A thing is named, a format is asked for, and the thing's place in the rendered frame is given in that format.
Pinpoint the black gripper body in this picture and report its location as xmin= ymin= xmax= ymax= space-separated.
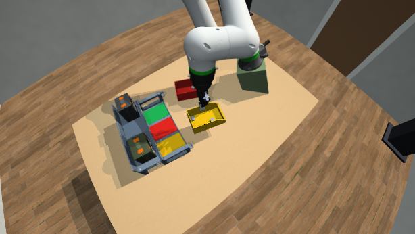
xmin=193 ymin=83 xmax=212 ymax=95

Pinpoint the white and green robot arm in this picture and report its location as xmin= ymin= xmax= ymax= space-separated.
xmin=182 ymin=0 xmax=270 ymax=85

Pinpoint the yellow bin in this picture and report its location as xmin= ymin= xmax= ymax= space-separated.
xmin=187 ymin=102 xmax=226 ymax=134

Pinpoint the red bin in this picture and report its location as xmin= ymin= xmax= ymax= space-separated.
xmin=174 ymin=78 xmax=197 ymax=101

